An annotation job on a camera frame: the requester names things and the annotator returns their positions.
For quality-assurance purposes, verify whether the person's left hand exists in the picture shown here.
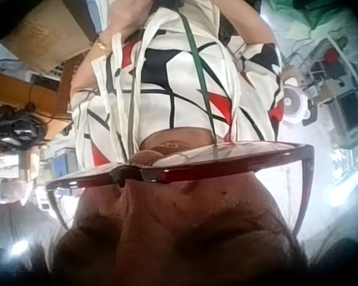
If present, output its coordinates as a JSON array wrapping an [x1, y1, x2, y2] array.
[[107, 0, 159, 39]]

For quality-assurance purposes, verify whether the brown cardboard box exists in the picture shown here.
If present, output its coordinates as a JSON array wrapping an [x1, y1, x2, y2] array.
[[0, 0, 101, 74]]

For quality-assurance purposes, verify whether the wooden table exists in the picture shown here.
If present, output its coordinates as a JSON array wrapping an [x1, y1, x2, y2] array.
[[0, 56, 89, 142]]

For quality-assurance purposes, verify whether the blue box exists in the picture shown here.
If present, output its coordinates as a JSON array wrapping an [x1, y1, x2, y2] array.
[[52, 148, 78, 179]]

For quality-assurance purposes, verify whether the white round fan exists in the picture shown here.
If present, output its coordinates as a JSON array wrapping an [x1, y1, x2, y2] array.
[[282, 77, 311, 125]]

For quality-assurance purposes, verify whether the green cloth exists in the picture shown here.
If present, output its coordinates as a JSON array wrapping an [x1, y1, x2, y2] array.
[[289, 0, 358, 30]]

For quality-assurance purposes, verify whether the red and black machine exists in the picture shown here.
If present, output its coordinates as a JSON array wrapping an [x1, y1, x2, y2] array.
[[308, 49, 351, 90]]

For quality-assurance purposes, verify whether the grey monitor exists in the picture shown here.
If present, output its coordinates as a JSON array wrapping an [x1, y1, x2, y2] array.
[[325, 91, 358, 150]]

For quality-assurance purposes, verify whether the black device with cables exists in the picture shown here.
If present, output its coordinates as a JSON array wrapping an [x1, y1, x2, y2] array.
[[0, 102, 45, 150]]

